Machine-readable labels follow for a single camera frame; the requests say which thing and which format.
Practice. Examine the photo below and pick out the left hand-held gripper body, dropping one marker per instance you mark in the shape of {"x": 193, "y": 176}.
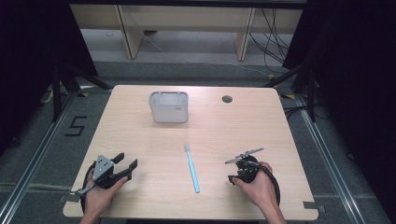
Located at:
{"x": 102, "y": 168}

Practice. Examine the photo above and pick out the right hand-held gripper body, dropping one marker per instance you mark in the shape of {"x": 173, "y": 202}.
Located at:
{"x": 246, "y": 169}

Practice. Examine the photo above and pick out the person's right hand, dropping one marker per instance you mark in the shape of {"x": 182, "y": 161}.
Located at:
{"x": 258, "y": 186}

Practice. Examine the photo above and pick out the person's left hand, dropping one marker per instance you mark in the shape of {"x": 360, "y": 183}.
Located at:
{"x": 99, "y": 196}

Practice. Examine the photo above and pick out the light blue toothbrush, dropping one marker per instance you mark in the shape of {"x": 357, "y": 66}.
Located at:
{"x": 192, "y": 169}

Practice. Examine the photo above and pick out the grey tape piece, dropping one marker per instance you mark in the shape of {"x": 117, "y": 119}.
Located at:
{"x": 71, "y": 198}
{"x": 313, "y": 206}

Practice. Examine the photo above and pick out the white rectangular holder cup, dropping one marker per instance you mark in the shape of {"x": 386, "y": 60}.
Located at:
{"x": 169, "y": 109}

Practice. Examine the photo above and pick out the yellow black floor tape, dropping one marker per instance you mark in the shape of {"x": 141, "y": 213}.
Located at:
{"x": 287, "y": 96}
{"x": 83, "y": 94}

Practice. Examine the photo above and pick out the black metal stand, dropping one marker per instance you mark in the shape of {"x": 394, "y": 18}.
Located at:
{"x": 62, "y": 90}
{"x": 308, "y": 87}

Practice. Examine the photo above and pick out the dark curtain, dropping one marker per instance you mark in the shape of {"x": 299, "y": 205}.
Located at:
{"x": 358, "y": 77}
{"x": 31, "y": 62}

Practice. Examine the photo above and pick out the light wooden background desk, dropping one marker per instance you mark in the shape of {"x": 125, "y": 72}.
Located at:
{"x": 186, "y": 18}

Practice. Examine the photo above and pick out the metal floor rail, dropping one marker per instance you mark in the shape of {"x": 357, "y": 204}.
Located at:
{"x": 34, "y": 165}
{"x": 330, "y": 161}

